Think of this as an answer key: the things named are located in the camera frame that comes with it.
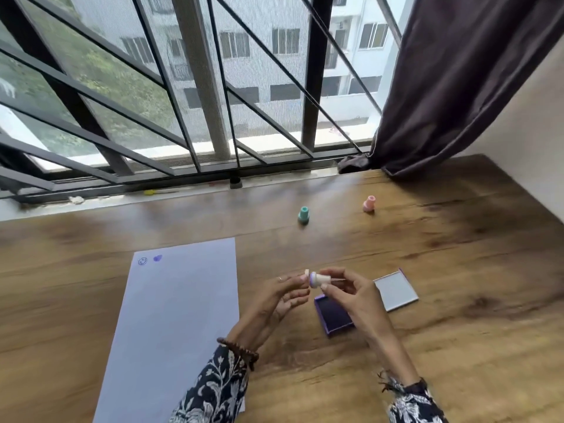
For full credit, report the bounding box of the person's left hand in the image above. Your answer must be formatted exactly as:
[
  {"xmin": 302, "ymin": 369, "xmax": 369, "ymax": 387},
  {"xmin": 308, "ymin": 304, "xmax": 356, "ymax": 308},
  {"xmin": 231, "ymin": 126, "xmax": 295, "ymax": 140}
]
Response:
[{"xmin": 228, "ymin": 274, "xmax": 312, "ymax": 351}]

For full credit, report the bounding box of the person's right hand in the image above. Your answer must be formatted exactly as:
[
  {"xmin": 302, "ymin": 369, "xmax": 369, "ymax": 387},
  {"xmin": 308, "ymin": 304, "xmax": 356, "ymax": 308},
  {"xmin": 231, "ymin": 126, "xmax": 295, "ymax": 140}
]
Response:
[{"xmin": 319, "ymin": 267, "xmax": 399, "ymax": 349}]

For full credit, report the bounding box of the person's right forearm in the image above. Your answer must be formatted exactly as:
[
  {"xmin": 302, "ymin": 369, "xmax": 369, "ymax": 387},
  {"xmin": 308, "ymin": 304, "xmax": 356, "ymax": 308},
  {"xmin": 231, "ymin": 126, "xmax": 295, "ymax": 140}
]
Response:
[{"xmin": 369, "ymin": 330, "xmax": 449, "ymax": 423}]

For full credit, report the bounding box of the person's left forearm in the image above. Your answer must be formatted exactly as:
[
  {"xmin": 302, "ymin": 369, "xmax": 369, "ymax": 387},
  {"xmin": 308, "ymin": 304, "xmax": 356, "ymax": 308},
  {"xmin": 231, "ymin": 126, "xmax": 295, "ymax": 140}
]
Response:
[{"xmin": 169, "ymin": 339, "xmax": 261, "ymax": 423}]

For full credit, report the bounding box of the black thread wristband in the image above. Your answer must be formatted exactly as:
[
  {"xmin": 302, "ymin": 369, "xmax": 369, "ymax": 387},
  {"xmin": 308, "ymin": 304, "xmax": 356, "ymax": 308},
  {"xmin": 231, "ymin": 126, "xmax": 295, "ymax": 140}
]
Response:
[{"xmin": 377, "ymin": 370, "xmax": 428, "ymax": 393}]

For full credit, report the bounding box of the white paper sheet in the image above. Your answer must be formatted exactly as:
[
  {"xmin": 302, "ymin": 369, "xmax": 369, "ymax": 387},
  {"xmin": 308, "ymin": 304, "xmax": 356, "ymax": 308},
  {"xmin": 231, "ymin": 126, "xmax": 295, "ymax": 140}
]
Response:
[{"xmin": 93, "ymin": 237, "xmax": 246, "ymax": 423}]

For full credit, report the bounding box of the black metal window grille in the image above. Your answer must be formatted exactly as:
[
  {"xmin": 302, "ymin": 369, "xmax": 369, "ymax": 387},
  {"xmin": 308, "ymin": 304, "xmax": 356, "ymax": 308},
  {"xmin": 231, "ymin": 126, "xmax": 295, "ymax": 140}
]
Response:
[{"xmin": 0, "ymin": 0, "xmax": 402, "ymax": 204}]

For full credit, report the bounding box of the white building outside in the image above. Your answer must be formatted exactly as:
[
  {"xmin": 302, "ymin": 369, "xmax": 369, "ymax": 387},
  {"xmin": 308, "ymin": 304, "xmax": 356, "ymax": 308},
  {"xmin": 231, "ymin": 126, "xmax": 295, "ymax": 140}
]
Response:
[{"xmin": 117, "ymin": 0, "xmax": 412, "ymax": 143}]

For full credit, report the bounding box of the dark grey curtain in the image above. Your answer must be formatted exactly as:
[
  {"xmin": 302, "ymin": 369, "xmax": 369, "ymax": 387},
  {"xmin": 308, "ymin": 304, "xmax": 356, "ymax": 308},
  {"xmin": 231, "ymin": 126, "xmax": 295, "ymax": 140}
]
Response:
[{"xmin": 337, "ymin": 0, "xmax": 564, "ymax": 179}]

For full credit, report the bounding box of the brown bead bracelet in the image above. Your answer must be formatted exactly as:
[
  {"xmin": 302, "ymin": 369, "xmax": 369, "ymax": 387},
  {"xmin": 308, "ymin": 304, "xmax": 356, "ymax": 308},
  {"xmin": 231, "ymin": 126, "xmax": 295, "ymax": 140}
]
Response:
[{"xmin": 216, "ymin": 337, "xmax": 260, "ymax": 372}]

